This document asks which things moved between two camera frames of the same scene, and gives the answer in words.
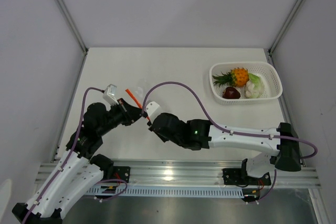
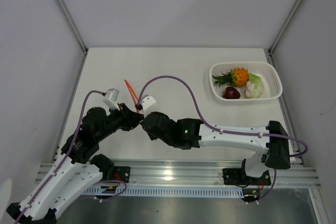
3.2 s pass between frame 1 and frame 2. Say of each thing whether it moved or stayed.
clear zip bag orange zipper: moved
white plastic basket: stayed
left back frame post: stayed
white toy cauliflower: stayed
